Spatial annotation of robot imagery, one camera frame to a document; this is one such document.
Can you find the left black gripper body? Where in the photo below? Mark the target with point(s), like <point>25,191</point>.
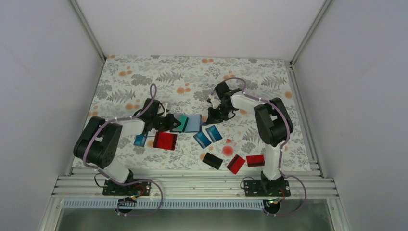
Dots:
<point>162,125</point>

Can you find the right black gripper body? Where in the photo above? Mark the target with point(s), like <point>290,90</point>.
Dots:
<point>221,114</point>

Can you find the teal card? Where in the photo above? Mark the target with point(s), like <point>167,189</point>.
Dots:
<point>183,119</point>

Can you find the dark blue card holder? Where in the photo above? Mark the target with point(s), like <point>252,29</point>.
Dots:
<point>194,124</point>

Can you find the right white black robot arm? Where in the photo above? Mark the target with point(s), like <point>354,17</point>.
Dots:
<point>273,123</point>

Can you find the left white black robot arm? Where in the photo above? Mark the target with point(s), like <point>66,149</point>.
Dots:
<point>98,142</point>

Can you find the red card upper stack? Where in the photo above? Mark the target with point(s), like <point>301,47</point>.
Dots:
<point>158,141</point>

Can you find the red card overlapping stack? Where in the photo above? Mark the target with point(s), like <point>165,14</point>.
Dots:
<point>169,141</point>

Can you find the blue card centre right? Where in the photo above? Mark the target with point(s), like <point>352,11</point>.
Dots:
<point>213,133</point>

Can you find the blue card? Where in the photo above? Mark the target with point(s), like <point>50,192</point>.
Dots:
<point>202,140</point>
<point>140,140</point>
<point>213,133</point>

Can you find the blue card far left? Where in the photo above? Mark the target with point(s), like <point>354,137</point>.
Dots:
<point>140,140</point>

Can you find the white card red circle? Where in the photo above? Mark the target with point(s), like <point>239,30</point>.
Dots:
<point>228,149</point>

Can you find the black card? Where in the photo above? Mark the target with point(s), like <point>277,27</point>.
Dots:
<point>212,160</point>

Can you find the red card tilted right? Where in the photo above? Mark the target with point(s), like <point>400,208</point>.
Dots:
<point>236,164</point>

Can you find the red card far right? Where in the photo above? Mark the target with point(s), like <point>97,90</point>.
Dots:
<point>255,160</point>

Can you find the floral patterned table mat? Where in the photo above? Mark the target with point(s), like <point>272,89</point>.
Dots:
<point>185,84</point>

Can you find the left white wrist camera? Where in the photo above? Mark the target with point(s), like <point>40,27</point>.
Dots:
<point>165,109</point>

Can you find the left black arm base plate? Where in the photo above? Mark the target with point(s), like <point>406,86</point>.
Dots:
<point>112,189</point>

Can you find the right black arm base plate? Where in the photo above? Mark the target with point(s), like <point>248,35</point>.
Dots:
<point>255,188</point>

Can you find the aluminium front rail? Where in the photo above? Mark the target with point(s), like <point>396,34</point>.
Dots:
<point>192,187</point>

